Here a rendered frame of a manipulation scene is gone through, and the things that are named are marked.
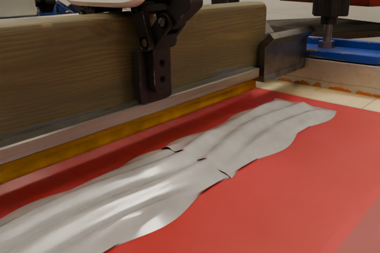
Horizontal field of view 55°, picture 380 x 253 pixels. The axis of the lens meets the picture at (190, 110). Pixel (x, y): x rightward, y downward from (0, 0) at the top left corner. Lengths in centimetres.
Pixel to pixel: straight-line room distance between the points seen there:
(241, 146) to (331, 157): 7
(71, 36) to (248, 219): 16
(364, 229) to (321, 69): 29
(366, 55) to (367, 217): 26
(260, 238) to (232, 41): 22
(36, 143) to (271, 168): 16
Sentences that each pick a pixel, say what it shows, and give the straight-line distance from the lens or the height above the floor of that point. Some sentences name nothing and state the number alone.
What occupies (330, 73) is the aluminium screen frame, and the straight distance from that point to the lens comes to 48.
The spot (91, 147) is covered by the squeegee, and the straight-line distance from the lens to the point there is 29.
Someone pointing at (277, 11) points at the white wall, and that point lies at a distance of 252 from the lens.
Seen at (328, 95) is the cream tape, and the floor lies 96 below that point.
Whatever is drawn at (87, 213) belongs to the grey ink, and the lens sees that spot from 21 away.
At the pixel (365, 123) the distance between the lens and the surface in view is 38.
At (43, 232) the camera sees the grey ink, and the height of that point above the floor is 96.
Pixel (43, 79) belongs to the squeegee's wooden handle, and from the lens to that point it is 25.
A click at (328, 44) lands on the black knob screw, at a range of 49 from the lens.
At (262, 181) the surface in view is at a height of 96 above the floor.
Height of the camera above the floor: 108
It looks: 19 degrees down
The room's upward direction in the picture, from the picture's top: 1 degrees counter-clockwise
